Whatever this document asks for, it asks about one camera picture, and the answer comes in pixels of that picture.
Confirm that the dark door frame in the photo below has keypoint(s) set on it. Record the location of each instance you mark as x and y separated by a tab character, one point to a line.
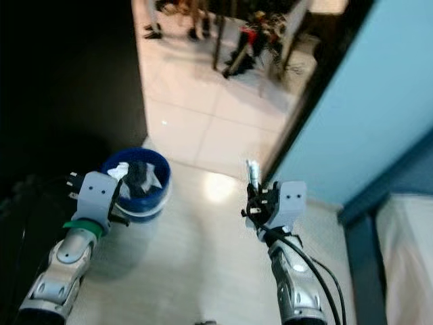
325	68

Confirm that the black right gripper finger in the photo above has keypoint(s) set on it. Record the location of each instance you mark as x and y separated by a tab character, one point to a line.
250	200

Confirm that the red and black bag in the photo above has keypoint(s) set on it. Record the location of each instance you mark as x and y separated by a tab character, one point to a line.
247	47

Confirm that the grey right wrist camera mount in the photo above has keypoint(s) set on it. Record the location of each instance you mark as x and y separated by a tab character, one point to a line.
289	202

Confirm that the white crumpled paper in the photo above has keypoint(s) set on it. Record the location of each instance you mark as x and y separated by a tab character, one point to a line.
118	170

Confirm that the blue waste bin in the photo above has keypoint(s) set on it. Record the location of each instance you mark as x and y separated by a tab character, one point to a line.
161	166

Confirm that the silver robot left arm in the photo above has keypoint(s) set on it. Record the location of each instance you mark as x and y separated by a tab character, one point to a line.
64	264

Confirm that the standing person legs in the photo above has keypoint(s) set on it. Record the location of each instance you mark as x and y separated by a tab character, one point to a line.
199	19
152	24

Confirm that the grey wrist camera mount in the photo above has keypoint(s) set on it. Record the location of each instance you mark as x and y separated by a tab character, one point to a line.
289	202
98	196

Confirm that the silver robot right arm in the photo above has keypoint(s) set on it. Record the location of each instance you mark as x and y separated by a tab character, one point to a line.
294	284

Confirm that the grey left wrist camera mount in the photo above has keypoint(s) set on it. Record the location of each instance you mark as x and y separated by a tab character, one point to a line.
98	196

